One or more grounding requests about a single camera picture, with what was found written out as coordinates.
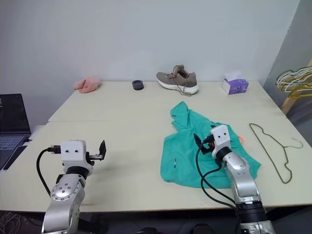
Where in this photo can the purple tissue box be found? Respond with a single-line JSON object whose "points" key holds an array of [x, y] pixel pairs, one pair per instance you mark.
{"points": [[235, 86]]}

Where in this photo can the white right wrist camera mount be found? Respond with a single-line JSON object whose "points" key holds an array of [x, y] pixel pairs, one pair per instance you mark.
{"points": [[220, 137]]}

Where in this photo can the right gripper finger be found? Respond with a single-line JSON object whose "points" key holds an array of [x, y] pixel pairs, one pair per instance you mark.
{"points": [[205, 151], [197, 139]]}

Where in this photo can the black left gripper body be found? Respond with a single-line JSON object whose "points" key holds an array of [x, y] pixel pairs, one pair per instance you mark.
{"points": [[93, 157]]}

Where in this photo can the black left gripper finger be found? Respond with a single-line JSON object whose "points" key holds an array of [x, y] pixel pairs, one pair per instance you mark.
{"points": [[103, 149]]}

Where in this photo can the patterned dark fabric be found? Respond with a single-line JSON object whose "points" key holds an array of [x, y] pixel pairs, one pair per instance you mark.
{"points": [[11, 223]]}

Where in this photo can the brown sneaker white sole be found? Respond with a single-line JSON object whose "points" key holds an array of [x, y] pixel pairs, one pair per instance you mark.
{"points": [[175, 79]]}

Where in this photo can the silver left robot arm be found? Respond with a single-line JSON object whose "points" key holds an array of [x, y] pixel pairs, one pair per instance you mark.
{"points": [[63, 192]]}

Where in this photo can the dark rounded shape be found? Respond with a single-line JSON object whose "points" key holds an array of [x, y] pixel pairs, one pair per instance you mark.
{"points": [[202, 229], [147, 230]]}

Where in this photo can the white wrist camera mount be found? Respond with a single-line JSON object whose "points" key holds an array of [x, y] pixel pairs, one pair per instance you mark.
{"points": [[73, 151], [220, 137]]}

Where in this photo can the teal green cloth garment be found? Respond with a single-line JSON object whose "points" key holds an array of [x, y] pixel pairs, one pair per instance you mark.
{"points": [[180, 156]]}

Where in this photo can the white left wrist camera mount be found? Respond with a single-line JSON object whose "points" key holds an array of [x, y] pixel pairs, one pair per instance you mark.
{"points": [[73, 151]]}

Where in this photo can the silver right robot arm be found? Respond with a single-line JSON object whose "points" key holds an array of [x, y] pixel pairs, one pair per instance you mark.
{"points": [[241, 180]]}

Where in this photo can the pink plush toy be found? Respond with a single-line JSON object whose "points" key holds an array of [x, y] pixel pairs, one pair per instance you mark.
{"points": [[87, 84]]}

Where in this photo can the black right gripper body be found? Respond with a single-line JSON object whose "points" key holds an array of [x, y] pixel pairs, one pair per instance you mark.
{"points": [[207, 142]]}

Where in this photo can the dark laptop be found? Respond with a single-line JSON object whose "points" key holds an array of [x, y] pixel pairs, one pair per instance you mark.
{"points": [[12, 114]]}

